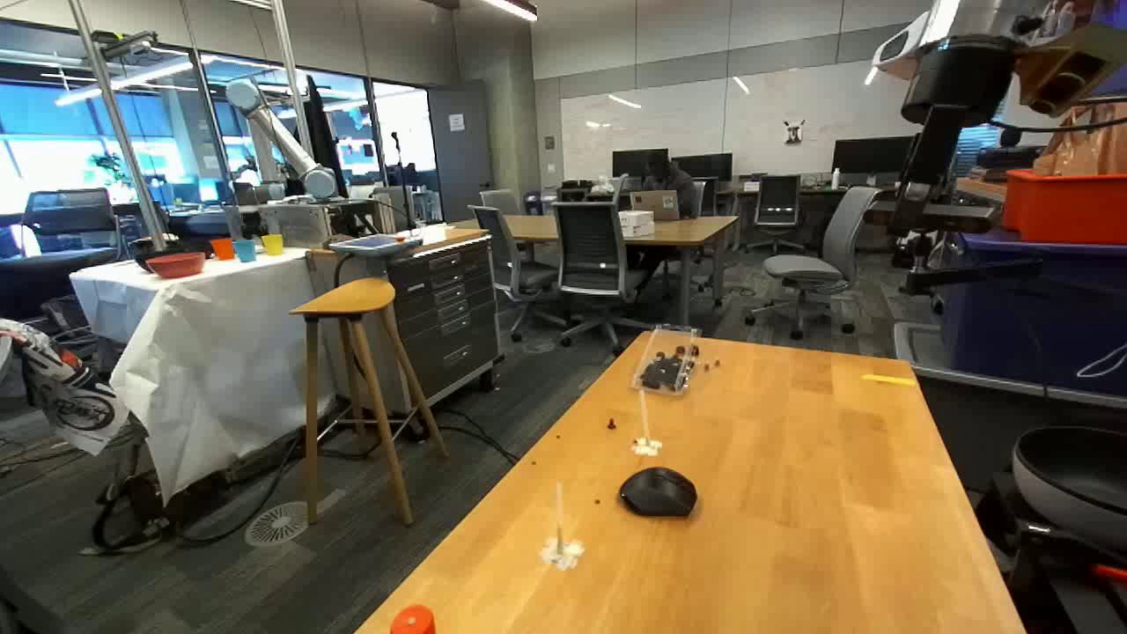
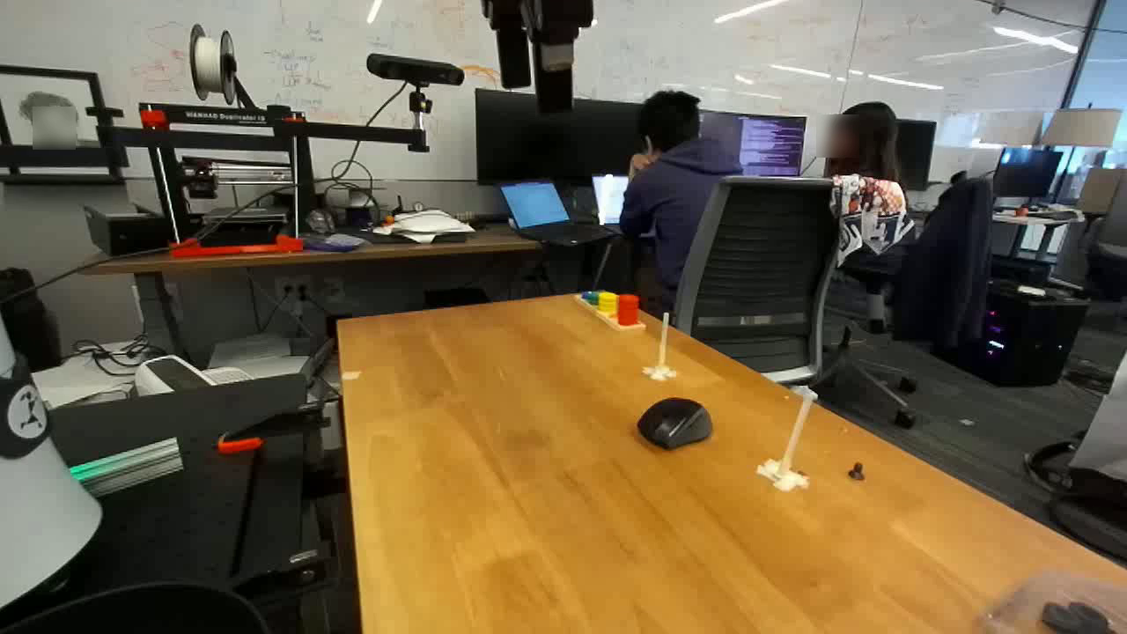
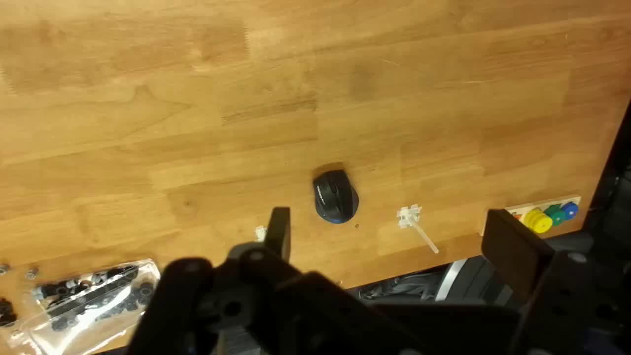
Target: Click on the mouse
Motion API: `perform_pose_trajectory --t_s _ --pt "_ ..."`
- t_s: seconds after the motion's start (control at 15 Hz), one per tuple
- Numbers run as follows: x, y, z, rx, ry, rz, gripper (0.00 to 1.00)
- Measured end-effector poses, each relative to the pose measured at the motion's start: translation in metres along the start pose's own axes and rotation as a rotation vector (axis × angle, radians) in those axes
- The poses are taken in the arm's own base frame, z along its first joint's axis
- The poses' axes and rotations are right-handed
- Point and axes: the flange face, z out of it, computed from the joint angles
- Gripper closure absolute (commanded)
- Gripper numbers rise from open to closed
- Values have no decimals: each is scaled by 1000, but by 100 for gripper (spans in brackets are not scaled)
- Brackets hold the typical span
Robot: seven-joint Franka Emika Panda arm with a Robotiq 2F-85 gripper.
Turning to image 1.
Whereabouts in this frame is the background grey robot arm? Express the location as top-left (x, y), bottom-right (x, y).
top-left (225, 81), bottom-right (338, 199)

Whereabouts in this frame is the wooden office desk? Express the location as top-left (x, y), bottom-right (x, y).
top-left (507, 213), bottom-right (736, 322)

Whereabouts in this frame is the red bowl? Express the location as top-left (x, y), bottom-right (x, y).
top-left (145, 248), bottom-right (205, 278)

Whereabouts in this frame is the white cloth covered table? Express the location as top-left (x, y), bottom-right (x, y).
top-left (69, 248), bottom-right (313, 500)

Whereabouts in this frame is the orange round cap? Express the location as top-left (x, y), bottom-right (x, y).
top-left (392, 605), bottom-right (437, 634)

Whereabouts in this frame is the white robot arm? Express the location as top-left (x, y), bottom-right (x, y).
top-left (869, 0), bottom-right (1127, 181)

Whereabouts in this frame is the white peg stand far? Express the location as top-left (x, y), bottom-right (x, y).
top-left (635, 388), bottom-right (661, 459)

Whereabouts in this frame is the blue storage bin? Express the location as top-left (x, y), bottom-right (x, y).
top-left (941, 232), bottom-right (1127, 394)

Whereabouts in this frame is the orange plastic bin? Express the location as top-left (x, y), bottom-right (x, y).
top-left (1003, 170), bottom-right (1127, 245)

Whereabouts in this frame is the black round pan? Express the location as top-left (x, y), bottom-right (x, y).
top-left (1010, 426), bottom-right (1127, 550)

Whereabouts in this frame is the grey drawer cabinet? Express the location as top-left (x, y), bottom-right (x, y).
top-left (334, 230), bottom-right (501, 401)

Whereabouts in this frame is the wooden bar stool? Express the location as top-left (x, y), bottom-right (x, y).
top-left (295, 278), bottom-right (446, 523)

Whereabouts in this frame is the black computer mouse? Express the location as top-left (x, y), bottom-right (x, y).
top-left (619, 464), bottom-right (696, 518)

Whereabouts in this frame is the grey office chair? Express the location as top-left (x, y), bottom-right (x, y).
top-left (556, 199), bottom-right (639, 352)

